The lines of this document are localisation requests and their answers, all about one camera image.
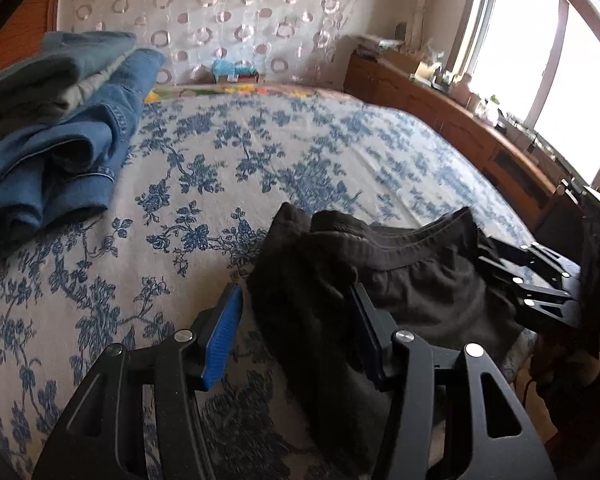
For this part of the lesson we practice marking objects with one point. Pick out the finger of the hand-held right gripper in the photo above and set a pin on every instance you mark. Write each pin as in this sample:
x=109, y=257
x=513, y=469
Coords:
x=540, y=295
x=535, y=257

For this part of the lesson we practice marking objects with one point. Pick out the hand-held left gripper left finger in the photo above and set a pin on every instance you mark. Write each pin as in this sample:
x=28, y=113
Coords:
x=227, y=330

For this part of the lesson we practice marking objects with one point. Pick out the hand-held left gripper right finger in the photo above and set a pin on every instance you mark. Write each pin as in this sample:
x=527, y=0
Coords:
x=375, y=342

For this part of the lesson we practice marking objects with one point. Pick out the black pants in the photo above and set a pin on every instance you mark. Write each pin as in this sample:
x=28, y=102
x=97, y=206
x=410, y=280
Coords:
x=430, y=285

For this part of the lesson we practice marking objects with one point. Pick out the person's right forearm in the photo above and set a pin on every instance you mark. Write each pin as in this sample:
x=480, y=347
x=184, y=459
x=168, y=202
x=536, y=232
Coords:
x=570, y=390

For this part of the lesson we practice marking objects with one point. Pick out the grey-blue folded pants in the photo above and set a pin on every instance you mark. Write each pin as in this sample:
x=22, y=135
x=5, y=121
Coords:
x=40, y=70

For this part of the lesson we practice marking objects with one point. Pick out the white figurine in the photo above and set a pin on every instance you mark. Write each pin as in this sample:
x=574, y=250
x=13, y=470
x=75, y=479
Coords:
x=490, y=110

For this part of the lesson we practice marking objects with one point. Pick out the blue floral bedsheet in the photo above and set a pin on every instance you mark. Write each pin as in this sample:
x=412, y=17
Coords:
x=280, y=160

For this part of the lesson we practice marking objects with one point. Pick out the pink bottle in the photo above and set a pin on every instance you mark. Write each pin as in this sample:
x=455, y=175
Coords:
x=462, y=90

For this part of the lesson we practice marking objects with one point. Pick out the wooden cabinet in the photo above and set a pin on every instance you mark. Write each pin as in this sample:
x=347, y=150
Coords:
x=430, y=105

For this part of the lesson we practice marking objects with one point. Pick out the window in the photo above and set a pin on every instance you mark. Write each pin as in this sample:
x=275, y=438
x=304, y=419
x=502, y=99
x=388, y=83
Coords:
x=555, y=60

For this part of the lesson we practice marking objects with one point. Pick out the clear plastic bag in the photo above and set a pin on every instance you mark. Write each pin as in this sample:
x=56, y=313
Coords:
x=435, y=55

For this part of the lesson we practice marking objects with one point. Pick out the blue jeans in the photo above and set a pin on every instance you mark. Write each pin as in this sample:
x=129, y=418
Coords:
x=55, y=175

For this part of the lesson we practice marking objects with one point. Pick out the cardboard box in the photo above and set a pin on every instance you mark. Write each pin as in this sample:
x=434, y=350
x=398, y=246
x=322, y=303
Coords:
x=405, y=62

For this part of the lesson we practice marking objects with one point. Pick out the pink floral blanket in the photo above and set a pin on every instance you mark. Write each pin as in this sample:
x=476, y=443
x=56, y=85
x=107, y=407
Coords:
x=240, y=89

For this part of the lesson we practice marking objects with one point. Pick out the blue tissue pack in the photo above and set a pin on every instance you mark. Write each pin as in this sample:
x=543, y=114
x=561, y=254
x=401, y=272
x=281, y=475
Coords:
x=226, y=67

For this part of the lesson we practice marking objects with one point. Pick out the stack of papers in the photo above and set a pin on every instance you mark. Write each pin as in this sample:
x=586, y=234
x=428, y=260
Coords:
x=375, y=45

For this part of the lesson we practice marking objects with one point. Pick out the olive grey folded cloth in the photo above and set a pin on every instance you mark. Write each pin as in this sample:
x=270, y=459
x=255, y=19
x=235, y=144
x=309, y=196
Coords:
x=87, y=91

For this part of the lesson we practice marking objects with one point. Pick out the white pipe cover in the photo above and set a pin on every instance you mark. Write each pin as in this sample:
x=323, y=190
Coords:
x=417, y=0

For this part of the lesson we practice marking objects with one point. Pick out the circle patterned curtain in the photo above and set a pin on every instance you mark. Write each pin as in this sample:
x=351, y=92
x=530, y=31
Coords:
x=230, y=10

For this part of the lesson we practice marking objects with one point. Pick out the wooden wardrobe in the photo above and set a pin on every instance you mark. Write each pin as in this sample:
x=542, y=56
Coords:
x=27, y=35

